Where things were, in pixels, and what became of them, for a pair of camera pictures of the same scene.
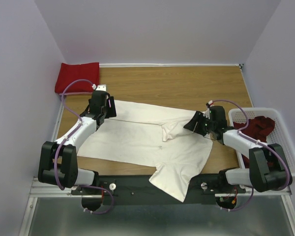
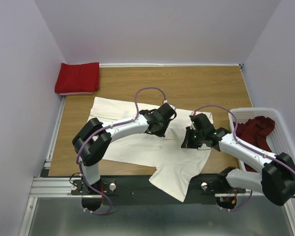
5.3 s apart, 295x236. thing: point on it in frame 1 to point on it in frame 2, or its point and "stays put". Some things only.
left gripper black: x=112 y=110 to x=162 y=133
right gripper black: x=198 y=117 to x=187 y=142
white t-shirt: x=154 y=136 stays put
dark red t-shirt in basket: x=259 y=128 stays put
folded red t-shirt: x=69 y=73 stays put
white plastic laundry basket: x=279 y=134 stays put
